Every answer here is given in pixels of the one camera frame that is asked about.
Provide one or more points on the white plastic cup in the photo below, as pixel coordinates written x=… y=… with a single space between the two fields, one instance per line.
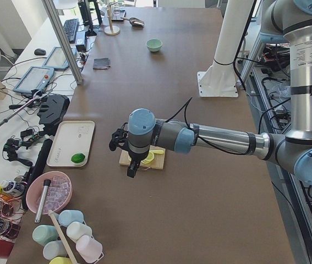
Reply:
x=76 y=230

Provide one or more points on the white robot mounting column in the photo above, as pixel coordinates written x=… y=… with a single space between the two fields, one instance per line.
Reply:
x=220 y=80

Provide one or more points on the cream serving tray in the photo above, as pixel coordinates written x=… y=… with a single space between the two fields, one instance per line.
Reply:
x=71 y=137

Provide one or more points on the blue teach pendant far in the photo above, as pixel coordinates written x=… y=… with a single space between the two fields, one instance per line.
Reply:
x=56 y=60

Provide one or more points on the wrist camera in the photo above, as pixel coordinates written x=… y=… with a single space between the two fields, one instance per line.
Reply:
x=119 y=139

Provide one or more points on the black computer mouse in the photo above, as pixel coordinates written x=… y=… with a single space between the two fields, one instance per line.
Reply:
x=39 y=52

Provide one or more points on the black keyboard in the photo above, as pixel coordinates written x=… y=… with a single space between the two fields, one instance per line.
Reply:
x=70 y=28

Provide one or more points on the green plastic cup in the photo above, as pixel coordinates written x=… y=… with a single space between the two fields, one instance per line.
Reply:
x=43 y=234

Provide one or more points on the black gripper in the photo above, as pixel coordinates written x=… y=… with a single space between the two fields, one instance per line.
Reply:
x=135 y=157

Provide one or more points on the wooden cup tree stand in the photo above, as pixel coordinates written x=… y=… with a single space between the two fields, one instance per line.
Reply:
x=110 y=30

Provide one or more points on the green lime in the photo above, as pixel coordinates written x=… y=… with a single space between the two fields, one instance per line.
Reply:
x=78 y=158

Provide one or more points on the blue teach pendant near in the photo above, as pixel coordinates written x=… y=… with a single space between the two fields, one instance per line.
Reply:
x=36 y=78

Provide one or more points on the aluminium frame post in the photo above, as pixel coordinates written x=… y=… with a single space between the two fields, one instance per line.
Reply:
x=62 y=39

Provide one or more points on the metal ice scoop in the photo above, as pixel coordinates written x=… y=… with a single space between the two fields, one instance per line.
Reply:
x=135 y=22

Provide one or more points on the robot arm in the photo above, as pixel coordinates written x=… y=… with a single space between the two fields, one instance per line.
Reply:
x=292 y=151

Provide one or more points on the stacked lemon slices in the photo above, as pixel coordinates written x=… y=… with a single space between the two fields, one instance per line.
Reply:
x=150 y=157

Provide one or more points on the light blue plastic cup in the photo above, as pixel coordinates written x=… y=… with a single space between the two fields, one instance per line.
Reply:
x=54 y=249

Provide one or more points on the pink bowl with ice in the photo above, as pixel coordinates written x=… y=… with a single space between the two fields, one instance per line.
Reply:
x=58 y=196

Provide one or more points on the yellow plastic knife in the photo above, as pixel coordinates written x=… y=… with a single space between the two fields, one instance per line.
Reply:
x=157 y=152

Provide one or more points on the yellow plastic cup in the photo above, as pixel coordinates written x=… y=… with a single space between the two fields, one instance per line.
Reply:
x=60 y=260

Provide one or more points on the blue teach pendant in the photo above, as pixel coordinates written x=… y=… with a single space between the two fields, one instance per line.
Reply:
x=56 y=60
x=36 y=78

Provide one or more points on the wooden stirring stick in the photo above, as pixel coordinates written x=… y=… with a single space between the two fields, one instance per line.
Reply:
x=62 y=237

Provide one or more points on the wooden cutting board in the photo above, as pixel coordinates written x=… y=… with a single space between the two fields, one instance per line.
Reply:
x=157 y=163

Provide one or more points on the pink plastic cup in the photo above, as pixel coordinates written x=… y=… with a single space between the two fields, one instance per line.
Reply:
x=89 y=249

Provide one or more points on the grey folded cloth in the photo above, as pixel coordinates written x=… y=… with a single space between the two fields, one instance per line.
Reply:
x=101 y=63

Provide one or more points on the green ceramic bowl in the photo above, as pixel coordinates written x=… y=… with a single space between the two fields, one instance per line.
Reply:
x=154 y=45

